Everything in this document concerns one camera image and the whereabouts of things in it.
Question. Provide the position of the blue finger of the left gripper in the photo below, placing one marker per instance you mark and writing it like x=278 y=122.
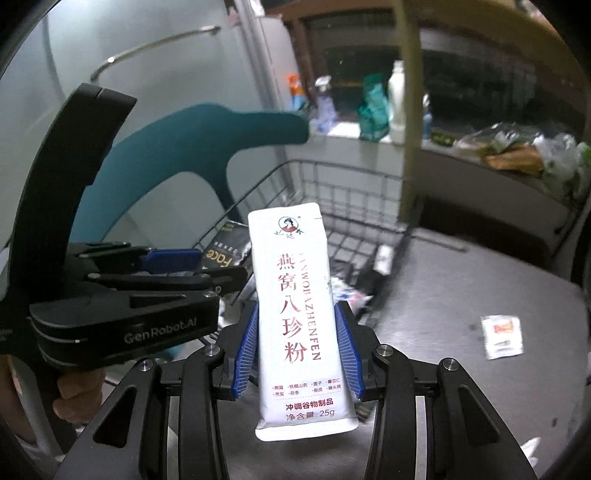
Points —
x=222 y=281
x=170 y=260

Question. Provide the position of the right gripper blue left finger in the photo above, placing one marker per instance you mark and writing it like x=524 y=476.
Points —
x=217 y=372

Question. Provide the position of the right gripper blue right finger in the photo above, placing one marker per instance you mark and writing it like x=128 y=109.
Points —
x=378 y=372

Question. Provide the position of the black Face pack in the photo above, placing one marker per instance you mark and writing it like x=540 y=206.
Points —
x=230 y=247

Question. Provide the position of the white powder sachet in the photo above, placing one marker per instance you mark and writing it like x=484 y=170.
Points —
x=303 y=391

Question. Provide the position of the person left hand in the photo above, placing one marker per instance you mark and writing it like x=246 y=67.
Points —
x=80 y=396

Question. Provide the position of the small white orange sachet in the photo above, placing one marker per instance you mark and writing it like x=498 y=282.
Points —
x=502 y=336

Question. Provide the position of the teal chair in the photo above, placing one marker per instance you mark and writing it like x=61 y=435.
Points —
x=200 y=139

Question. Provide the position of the spray bottle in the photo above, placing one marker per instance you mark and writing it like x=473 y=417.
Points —
x=327 y=116

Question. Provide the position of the teal plastic bag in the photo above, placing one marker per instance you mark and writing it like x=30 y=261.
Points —
x=374 y=110

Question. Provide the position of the blue small bottle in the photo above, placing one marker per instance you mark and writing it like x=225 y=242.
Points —
x=427 y=117

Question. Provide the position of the bag of groceries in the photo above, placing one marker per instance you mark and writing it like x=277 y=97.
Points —
x=505 y=147

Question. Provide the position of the white detergent bottle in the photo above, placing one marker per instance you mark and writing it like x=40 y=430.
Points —
x=396 y=92

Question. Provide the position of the black wire basket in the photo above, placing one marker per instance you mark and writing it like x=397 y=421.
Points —
x=368 y=235

